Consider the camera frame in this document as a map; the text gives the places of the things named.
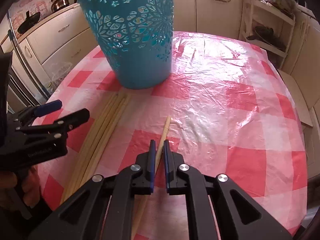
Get cream lower kitchen cabinets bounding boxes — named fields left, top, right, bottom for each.
left=1, top=4, right=98, bottom=109

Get person's left hand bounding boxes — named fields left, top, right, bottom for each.
left=1, top=165, right=41, bottom=210

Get single wooden chopstick on table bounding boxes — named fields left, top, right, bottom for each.
left=131, top=116, right=171, bottom=239

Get black wok on stove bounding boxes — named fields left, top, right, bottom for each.
left=17, top=11, right=41, bottom=34

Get red white checkered tablecloth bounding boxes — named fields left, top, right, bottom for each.
left=34, top=32, right=307, bottom=239

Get copper kettle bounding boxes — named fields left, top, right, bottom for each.
left=51, top=0, right=70, bottom=12

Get wooden stool seat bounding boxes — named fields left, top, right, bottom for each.
left=278, top=70, right=313, bottom=127

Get teal perforated plastic basket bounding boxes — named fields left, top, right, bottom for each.
left=78, top=0, right=174, bottom=89

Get dark pan on rack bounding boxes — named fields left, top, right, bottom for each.
left=246, top=26, right=286, bottom=51

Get white tiered storage rack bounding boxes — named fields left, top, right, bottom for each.
left=239, top=0, right=296, bottom=69

